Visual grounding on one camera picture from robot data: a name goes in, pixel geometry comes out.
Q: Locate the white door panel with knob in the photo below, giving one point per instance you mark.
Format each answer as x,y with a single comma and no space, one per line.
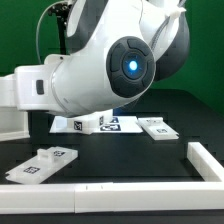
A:
42,166

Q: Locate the white cabinet box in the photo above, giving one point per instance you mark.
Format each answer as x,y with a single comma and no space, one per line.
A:
13,124

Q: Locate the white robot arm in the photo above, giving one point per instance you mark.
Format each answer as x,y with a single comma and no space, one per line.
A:
118,48

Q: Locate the white flat top panel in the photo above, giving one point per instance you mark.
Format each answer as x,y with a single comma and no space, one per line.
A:
118,124

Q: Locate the small white block part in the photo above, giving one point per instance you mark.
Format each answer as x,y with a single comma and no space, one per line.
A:
87,124

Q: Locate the white front fence rail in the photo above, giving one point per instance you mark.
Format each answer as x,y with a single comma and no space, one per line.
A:
111,197

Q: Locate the black camera stand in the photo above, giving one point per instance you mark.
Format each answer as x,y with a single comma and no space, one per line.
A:
61,11

